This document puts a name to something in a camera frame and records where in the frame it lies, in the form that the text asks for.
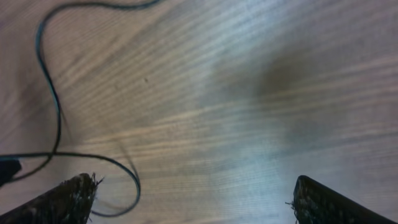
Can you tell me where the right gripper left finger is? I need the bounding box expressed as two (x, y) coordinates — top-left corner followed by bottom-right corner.
(1, 173), (101, 224)

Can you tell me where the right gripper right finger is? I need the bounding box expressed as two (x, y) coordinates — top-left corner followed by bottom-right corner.
(289, 175), (397, 224)

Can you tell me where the black cable USB plug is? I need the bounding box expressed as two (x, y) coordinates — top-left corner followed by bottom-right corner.
(1, 0), (159, 218)

